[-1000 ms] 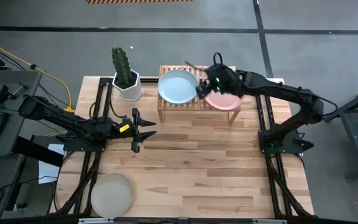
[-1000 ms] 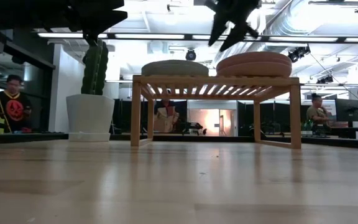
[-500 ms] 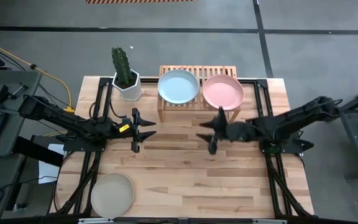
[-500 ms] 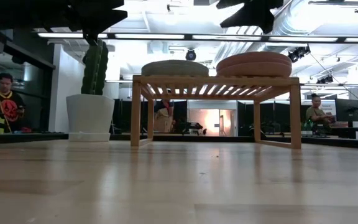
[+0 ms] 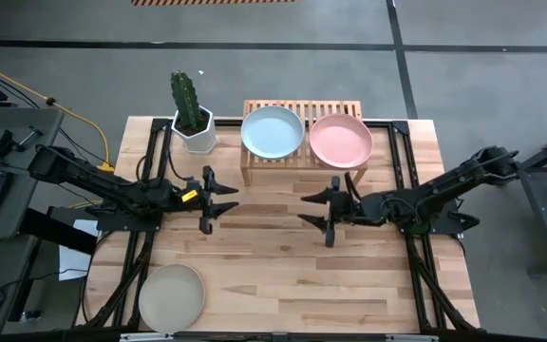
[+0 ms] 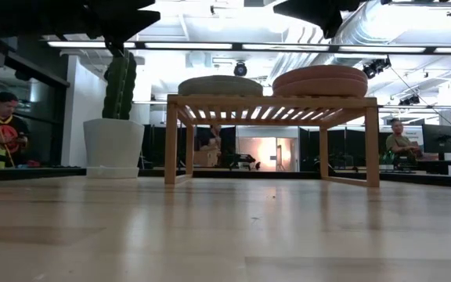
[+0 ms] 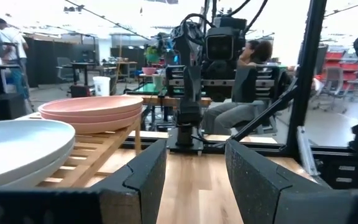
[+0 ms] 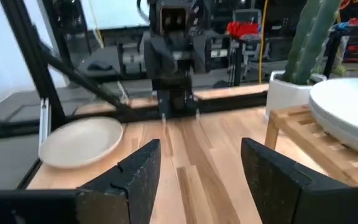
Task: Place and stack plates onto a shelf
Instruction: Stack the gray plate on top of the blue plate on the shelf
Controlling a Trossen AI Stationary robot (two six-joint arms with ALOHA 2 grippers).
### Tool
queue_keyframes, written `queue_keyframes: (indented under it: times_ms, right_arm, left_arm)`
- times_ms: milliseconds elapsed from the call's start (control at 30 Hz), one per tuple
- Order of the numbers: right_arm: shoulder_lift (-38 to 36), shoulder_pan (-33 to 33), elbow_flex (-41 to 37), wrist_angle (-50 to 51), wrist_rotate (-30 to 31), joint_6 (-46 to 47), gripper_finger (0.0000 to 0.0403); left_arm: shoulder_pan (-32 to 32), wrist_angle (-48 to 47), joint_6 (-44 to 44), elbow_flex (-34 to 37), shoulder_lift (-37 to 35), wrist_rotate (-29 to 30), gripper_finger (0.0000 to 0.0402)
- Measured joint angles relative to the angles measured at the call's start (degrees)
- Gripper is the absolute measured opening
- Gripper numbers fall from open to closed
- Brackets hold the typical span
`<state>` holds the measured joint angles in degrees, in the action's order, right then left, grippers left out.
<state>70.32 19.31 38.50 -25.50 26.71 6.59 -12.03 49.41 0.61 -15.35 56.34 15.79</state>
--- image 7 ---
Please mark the wooden slatted shelf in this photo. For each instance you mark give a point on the wooden slatted shelf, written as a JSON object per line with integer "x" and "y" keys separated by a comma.
{"x": 110, "y": 149}

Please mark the pale pink plate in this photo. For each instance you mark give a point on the pale pink plate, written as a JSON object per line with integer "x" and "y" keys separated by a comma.
{"x": 104, "y": 127}
{"x": 92, "y": 104}

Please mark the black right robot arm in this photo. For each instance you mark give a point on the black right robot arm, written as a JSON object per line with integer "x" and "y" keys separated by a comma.
{"x": 187, "y": 118}

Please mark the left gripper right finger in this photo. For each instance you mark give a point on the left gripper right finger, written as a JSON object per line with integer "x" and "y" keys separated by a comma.
{"x": 253, "y": 186}

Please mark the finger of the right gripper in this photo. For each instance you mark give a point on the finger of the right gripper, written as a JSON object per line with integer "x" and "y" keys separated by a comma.
{"x": 244, "y": 84}
{"x": 192, "y": 85}

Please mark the wooden workbench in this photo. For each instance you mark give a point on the wooden workbench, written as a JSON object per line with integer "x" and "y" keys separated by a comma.
{"x": 166, "y": 101}

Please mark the green potted plant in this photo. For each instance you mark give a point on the green potted plant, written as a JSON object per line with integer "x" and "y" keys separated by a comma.
{"x": 152, "y": 54}

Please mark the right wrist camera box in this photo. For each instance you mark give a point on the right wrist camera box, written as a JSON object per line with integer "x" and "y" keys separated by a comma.
{"x": 219, "y": 46}

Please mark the deep pink plate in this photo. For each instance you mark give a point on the deep pink plate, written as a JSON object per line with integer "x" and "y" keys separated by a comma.
{"x": 89, "y": 118}

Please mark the black aluminium frame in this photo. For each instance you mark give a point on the black aluminium frame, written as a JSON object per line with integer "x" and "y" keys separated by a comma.
{"x": 306, "y": 77}

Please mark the grey office chair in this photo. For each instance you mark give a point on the grey office chair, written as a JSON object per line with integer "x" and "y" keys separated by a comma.
{"x": 331, "y": 84}

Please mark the person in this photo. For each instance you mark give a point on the person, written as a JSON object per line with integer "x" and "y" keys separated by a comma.
{"x": 228, "y": 115}
{"x": 11, "y": 40}

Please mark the pink bowl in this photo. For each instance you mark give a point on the pink bowl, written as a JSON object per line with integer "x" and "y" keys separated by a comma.
{"x": 149, "y": 71}

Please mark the pale green cup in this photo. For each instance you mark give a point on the pale green cup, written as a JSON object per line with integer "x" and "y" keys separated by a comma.
{"x": 158, "y": 82}

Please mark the red storage rack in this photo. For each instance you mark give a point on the red storage rack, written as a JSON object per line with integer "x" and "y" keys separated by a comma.
{"x": 343, "y": 65}

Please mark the black office chair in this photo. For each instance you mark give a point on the black office chair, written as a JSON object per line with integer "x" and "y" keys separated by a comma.
{"x": 64, "y": 70}

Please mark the white bucket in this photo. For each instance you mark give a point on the white bucket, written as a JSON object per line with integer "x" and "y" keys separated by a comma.
{"x": 101, "y": 85}

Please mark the mint green plate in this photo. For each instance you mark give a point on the mint green plate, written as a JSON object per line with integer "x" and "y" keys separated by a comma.
{"x": 20, "y": 146}

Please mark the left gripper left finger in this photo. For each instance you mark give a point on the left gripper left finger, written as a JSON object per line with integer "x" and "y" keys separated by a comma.
{"x": 141, "y": 186}

